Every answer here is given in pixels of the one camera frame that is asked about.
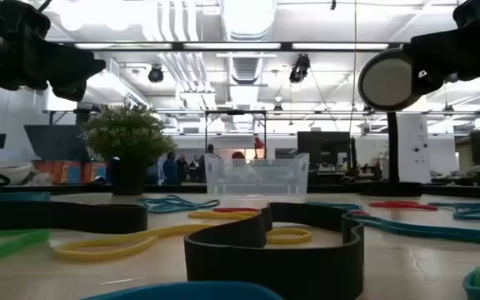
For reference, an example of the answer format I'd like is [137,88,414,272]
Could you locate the person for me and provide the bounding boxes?
[162,151,182,186]
[222,151,260,184]
[146,161,164,186]
[201,143,218,183]
[176,153,190,183]
[188,154,203,183]

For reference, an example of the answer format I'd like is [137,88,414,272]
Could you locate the dark grey laptop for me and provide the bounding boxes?
[23,124,92,163]

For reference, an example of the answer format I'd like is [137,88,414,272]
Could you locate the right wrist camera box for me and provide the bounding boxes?
[452,0,480,29]

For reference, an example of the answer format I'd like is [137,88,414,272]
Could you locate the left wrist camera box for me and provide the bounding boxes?
[0,0,52,43]

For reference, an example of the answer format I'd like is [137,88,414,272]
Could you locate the red desk lamp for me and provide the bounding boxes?
[252,136,266,160]

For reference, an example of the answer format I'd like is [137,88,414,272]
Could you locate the yellow rubber band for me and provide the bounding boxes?
[187,210,262,221]
[52,223,313,263]

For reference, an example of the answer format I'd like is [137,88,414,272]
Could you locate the clear plastic bin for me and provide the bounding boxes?
[203,152,310,197]

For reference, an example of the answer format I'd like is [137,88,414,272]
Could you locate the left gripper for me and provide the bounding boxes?
[0,39,107,103]

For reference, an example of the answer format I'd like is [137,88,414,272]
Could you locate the green plant in black pot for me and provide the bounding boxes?
[80,99,178,196]

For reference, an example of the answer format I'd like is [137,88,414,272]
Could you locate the black gantry frame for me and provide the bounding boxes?
[204,110,268,160]

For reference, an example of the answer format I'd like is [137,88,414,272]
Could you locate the white bowl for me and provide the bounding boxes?
[0,160,33,187]

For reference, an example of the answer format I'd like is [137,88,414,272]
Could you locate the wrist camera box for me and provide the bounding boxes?
[0,0,52,43]
[452,0,480,29]

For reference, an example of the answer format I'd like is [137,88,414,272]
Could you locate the red rubber band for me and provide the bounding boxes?
[212,207,260,213]
[368,201,438,212]

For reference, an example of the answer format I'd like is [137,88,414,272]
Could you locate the wide black rubber band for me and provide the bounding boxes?
[0,201,148,235]
[183,202,365,300]

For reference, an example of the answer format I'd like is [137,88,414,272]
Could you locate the black desk lamp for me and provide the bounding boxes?
[357,47,423,198]

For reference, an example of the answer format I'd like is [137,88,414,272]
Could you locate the black table frame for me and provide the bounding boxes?
[0,182,480,200]

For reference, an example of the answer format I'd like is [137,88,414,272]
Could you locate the orange cardboard box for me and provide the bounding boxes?
[82,161,108,183]
[33,160,83,185]

